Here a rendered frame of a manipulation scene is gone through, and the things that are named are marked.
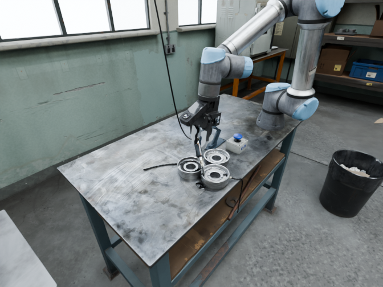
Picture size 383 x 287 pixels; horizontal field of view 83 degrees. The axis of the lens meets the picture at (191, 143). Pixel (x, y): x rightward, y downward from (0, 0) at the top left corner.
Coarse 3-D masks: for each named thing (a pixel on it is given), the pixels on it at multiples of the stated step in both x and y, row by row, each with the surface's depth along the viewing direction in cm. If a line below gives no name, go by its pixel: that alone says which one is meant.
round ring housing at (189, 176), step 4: (180, 160) 86; (184, 160) 88; (188, 160) 88; (192, 160) 88; (196, 160) 88; (188, 164) 86; (192, 164) 87; (196, 164) 86; (204, 164) 84; (180, 168) 84; (184, 168) 84; (188, 168) 87; (192, 168) 88; (196, 168) 84; (180, 172) 82; (184, 172) 80; (196, 172) 80; (200, 172) 81; (184, 176) 81; (188, 176) 81; (192, 176) 81; (196, 176) 81
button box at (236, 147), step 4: (228, 140) 98; (232, 140) 98; (236, 140) 98; (240, 140) 98; (244, 140) 98; (228, 144) 98; (232, 144) 96; (236, 144) 96; (240, 144) 96; (244, 144) 97; (228, 148) 99; (232, 148) 97; (236, 148) 96; (240, 148) 95; (244, 148) 98; (236, 152) 97; (240, 152) 97
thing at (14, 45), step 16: (144, 0) 218; (112, 16) 197; (64, 32) 174; (80, 32) 186; (96, 32) 192; (112, 32) 203; (128, 32) 204; (144, 32) 213; (0, 48) 140; (16, 48) 146
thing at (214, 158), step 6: (210, 150) 93; (216, 150) 94; (222, 150) 92; (204, 156) 89; (210, 156) 91; (216, 156) 92; (222, 156) 91; (228, 156) 90; (210, 162) 85; (216, 162) 87; (222, 162) 85; (228, 162) 87
